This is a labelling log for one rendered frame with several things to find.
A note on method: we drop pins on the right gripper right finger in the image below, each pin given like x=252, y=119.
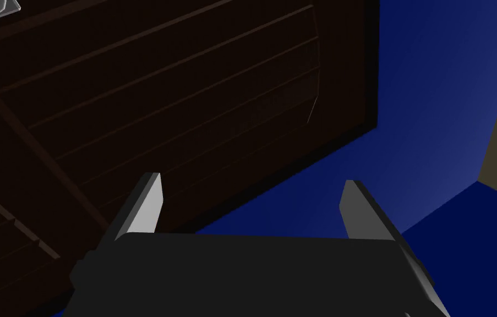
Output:
x=365, y=215

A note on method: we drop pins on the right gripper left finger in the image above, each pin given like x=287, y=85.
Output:
x=146, y=210

